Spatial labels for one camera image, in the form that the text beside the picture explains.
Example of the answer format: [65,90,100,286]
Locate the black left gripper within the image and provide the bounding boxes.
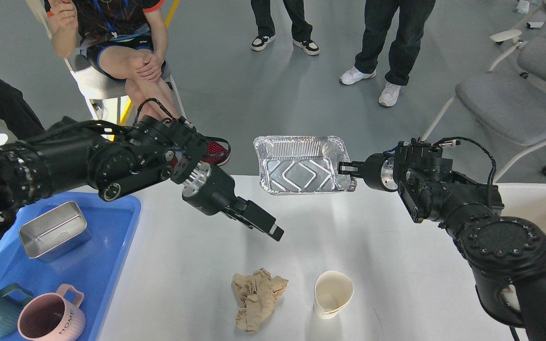
[182,162,284,242]

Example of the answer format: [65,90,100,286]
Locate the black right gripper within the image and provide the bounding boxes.
[337,153,397,192]

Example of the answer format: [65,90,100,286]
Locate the aluminium foil tray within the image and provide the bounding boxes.
[254,135,357,196]

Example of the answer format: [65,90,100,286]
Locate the white paper cup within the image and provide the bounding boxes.
[313,270,355,320]

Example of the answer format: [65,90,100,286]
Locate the stainless steel rectangular tin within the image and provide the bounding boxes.
[19,201,91,262]

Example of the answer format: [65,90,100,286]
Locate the pink plastic mug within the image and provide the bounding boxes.
[17,284,85,341]

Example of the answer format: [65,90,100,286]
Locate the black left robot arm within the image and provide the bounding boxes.
[0,117,284,241]

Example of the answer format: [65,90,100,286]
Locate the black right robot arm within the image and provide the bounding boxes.
[338,137,546,341]

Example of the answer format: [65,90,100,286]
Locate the crumpled brown paper napkin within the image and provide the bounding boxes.
[232,268,288,333]

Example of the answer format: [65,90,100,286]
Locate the standing person black-white sneakers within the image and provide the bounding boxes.
[250,0,321,56]

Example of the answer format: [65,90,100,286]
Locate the standing person white sneakers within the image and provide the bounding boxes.
[339,0,436,108]

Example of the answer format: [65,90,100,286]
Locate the blue plastic tray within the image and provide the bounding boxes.
[0,192,141,341]

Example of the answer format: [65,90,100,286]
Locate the grey padded chair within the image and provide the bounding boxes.
[422,0,546,183]

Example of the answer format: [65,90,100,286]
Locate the white folding chair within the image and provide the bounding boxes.
[26,0,186,125]

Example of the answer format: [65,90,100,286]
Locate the seated person red shoes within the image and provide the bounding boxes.
[43,0,231,166]

